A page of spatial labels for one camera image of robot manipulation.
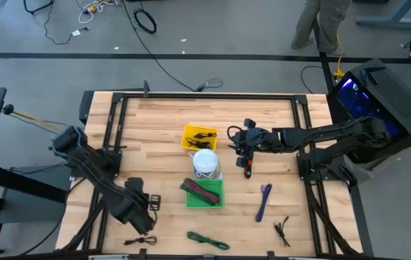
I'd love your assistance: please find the thin black cable white plug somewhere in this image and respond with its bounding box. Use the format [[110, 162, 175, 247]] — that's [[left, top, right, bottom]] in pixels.
[[42, 0, 90, 46]]

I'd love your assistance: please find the green plastic basket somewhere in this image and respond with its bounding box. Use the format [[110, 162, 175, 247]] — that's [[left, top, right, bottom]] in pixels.
[[185, 178, 225, 209]]

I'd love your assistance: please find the yellow rod with black knob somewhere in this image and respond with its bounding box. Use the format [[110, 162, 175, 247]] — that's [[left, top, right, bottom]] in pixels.
[[1, 103, 65, 133]]

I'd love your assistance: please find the yellow floor cable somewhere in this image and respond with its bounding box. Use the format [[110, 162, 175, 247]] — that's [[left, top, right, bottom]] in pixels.
[[333, 34, 347, 79]]

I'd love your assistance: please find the white coiled lamp cable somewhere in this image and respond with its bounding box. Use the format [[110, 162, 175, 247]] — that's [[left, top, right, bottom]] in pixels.
[[189, 151, 224, 181]]

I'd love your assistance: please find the yellow plastic basket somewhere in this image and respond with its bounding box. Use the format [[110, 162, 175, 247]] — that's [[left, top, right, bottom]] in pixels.
[[180, 124, 219, 152]]

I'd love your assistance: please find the black curved floor cable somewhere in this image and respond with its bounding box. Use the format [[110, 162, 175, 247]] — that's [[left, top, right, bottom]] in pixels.
[[300, 64, 324, 94]]

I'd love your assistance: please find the grey desk base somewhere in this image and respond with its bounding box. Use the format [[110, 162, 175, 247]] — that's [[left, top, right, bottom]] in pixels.
[[355, 0, 411, 30]]

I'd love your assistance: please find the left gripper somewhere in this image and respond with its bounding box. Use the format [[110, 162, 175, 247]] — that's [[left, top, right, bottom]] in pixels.
[[116, 177, 162, 235]]

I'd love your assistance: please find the white dome lamp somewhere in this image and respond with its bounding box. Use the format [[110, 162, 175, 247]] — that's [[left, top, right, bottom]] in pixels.
[[192, 148, 220, 174]]

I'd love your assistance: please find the white floor cable bundle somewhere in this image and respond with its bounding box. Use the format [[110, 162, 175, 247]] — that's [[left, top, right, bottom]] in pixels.
[[77, 0, 120, 25]]

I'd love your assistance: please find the black computer case blue light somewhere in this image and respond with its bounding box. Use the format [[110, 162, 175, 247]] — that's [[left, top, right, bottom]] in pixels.
[[326, 58, 411, 145]]

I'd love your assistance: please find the long black floor cable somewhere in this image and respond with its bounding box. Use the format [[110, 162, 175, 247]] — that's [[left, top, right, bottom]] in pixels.
[[121, 0, 224, 92]]

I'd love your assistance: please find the purple braided USB cable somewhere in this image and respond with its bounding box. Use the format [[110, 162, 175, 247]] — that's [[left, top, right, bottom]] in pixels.
[[255, 183, 274, 223]]

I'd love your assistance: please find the black cable with red tie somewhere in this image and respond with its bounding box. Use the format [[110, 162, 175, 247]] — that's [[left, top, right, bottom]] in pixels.
[[243, 155, 254, 180]]

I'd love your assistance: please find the black metal table frame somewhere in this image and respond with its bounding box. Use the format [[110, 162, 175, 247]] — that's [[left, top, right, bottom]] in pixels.
[[59, 81, 363, 260]]

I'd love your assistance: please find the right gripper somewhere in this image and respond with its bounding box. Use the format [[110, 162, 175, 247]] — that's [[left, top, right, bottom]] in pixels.
[[228, 118, 277, 168]]

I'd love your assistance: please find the black coiled floor cable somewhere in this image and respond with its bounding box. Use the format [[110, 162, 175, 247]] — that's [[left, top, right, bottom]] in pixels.
[[133, 8, 157, 35]]

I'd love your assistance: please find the person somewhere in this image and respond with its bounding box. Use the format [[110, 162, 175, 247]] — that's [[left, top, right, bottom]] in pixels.
[[290, 0, 352, 56]]

